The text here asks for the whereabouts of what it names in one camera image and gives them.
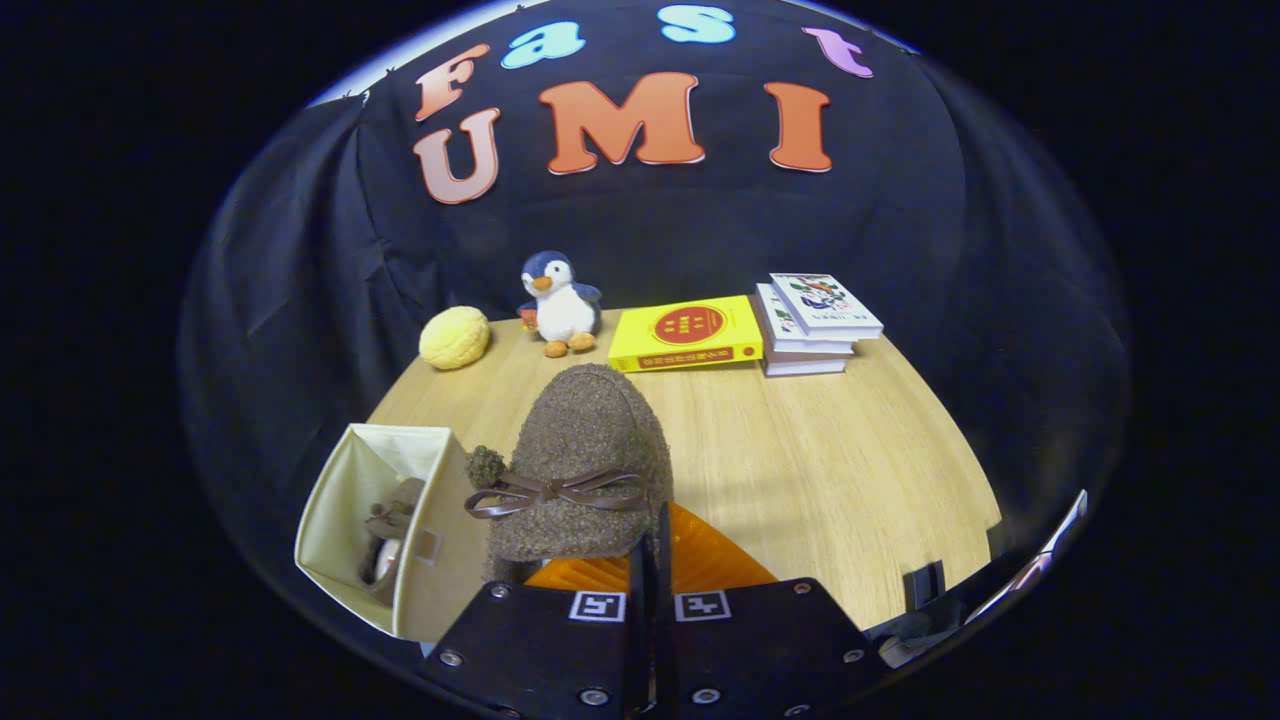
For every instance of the penguin plush toy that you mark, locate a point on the penguin plush toy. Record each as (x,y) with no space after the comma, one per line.
(565,305)

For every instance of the illustrated cover white book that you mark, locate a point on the illustrated cover white book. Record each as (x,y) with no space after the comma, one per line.
(820,300)

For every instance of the yellow book with red circle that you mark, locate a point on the yellow book with red circle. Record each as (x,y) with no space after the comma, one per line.
(685,325)

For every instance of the cream fabric storage box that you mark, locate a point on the cream fabric storage box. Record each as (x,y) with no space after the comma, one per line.
(340,520)

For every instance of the small red packet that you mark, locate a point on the small red packet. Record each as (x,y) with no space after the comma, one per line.
(528,319)

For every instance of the yellow round bread plush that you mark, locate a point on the yellow round bread plush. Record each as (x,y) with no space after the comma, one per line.
(455,338)

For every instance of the brown fuzzy shoe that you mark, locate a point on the brown fuzzy shoe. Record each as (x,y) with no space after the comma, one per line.
(385,525)
(590,430)

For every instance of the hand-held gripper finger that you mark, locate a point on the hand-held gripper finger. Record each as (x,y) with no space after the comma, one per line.
(640,640)
(664,620)

